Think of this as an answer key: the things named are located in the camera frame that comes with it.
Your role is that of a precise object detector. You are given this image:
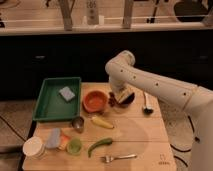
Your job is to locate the dark red grape bunch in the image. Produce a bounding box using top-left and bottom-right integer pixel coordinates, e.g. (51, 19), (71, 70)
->
(108, 92), (116, 107)

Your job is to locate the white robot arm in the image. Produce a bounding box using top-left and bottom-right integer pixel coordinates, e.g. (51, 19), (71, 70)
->
(105, 50), (213, 171)

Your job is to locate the dark brown bowl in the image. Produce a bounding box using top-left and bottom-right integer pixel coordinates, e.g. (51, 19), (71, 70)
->
(116, 87), (135, 106)

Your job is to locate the red orange bowl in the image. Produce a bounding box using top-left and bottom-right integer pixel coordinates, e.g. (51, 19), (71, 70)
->
(83, 90), (108, 113)

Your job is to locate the yellow banana toy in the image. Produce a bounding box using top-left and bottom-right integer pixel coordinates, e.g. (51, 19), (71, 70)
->
(91, 116), (114, 129)

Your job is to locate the green chili pepper toy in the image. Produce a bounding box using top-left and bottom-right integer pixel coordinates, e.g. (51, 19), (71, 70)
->
(87, 138), (113, 158)

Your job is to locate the small metal cup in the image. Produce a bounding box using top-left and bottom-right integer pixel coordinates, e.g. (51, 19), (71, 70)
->
(72, 117), (84, 133)

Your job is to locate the blue grey sponge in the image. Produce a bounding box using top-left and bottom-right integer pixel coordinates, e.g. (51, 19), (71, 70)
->
(59, 87), (75, 101)

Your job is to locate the silver metal fork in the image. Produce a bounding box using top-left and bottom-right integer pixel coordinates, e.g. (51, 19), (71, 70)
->
(100, 154), (137, 163)

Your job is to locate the small green cup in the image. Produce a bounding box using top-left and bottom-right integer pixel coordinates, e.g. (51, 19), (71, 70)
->
(66, 138), (82, 155)

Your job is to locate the green plastic tray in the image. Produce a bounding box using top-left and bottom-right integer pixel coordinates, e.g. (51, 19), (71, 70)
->
(33, 77), (81, 122)

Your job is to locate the white paper cup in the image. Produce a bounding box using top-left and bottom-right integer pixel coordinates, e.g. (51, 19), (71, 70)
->
(22, 136), (45, 158)

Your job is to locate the black power cable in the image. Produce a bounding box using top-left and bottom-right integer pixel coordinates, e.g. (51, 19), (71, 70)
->
(170, 114), (198, 167)

